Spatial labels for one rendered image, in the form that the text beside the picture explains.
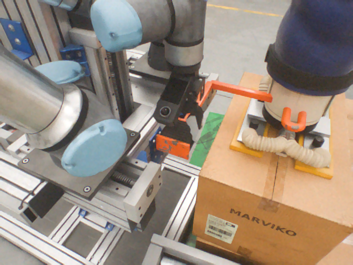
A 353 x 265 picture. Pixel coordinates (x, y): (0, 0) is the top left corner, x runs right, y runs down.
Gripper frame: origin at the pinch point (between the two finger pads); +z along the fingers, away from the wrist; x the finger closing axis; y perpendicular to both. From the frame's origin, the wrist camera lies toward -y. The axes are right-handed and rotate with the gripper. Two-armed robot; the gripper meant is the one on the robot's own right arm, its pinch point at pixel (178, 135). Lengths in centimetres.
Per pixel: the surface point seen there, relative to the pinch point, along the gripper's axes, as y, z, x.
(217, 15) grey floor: 380, 107, 90
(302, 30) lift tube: 21.5, -21.7, -20.7
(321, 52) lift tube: 19.7, -18.5, -25.8
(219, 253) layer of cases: 0, 58, -18
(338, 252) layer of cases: 16, 53, -59
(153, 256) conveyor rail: -15, 48, 3
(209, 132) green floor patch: 112, 107, 18
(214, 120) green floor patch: 129, 107, 19
